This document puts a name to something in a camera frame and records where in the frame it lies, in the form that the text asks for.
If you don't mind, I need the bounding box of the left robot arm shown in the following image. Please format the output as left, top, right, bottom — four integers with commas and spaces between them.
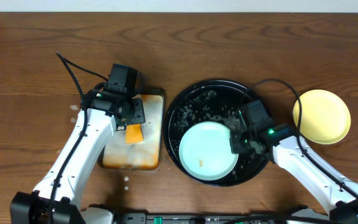
10, 64, 145, 223

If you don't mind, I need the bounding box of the black round tray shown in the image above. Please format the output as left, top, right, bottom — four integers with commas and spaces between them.
163, 80, 268, 187

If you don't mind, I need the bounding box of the light blue plate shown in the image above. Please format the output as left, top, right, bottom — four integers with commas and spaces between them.
179, 121, 239, 181

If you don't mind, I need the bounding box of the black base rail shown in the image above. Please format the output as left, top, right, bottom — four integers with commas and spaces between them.
113, 212, 307, 224

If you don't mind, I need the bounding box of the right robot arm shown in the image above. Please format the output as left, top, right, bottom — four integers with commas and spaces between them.
230, 100, 358, 223

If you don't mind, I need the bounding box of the orange sponge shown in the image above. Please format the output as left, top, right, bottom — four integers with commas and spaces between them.
125, 124, 144, 144

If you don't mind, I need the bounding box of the black rectangular soapy tray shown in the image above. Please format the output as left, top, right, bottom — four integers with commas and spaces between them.
98, 89, 164, 170

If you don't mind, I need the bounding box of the yellow plate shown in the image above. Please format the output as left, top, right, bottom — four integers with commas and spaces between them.
292, 90, 351, 144

